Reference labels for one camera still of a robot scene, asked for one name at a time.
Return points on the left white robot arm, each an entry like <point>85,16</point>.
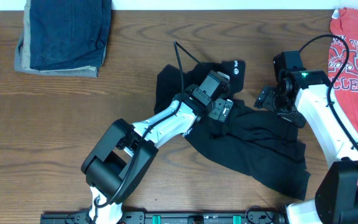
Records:
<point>120,159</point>

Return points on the black t-shirt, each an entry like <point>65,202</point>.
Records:
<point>254,143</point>

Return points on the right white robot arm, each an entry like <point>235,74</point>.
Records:
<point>307,97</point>

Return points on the folded khaki pants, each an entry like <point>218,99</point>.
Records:
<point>25,59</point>

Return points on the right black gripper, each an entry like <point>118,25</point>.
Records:
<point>266,99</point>

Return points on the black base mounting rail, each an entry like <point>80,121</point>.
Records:
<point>252,215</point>

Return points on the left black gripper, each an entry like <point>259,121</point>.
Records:
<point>220,109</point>

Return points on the red soccer t-shirt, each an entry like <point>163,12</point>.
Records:
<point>357,93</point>

